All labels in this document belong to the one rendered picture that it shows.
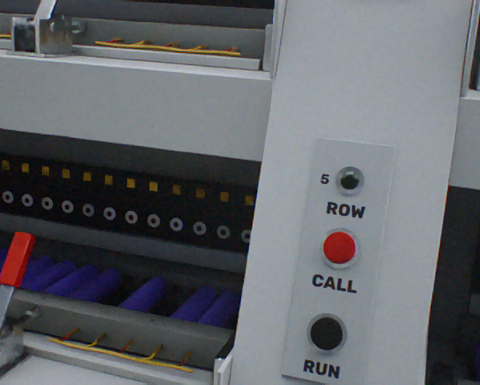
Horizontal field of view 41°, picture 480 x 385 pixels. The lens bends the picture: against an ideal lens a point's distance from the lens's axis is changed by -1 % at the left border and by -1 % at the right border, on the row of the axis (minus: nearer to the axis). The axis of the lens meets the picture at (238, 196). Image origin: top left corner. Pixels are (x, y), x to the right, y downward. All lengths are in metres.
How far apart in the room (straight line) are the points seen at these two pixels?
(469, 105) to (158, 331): 0.24
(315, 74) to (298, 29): 0.03
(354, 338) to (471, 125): 0.12
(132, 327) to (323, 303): 0.16
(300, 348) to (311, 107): 0.12
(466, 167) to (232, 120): 0.12
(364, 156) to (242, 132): 0.07
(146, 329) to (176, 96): 0.16
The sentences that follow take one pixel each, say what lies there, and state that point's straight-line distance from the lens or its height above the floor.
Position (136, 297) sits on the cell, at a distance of 0.48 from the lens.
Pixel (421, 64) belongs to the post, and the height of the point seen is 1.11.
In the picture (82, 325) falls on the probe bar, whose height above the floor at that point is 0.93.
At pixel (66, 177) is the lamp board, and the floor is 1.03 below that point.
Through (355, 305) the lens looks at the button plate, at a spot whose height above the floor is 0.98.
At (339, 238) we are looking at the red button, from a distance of 0.32.
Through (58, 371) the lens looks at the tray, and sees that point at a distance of 0.43.
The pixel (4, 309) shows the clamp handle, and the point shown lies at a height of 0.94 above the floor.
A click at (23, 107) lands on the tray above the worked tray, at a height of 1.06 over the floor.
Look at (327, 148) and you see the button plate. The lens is 0.33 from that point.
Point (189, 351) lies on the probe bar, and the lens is 0.43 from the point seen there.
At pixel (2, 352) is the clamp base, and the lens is 0.43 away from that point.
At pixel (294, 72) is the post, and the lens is 0.34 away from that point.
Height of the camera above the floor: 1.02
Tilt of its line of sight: 2 degrees up
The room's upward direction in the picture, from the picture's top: 9 degrees clockwise
